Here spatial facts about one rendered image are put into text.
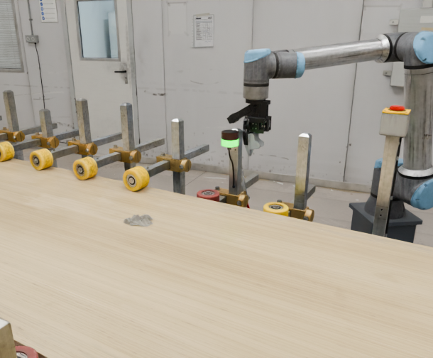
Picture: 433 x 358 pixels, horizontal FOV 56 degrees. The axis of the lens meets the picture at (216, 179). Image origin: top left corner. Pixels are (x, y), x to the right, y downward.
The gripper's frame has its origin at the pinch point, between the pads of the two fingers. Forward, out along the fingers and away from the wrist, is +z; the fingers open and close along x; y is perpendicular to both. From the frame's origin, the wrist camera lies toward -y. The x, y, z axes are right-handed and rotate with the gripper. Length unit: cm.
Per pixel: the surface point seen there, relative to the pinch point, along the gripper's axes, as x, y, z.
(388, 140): -9, 49, -13
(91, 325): -90, 10, 11
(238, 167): -8.6, 0.3, 3.5
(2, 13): 214, -443, -71
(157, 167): -18.0, -28.9, 5.8
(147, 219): -50, -9, 9
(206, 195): -23.5, -4.6, 10.4
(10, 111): -10, -125, -6
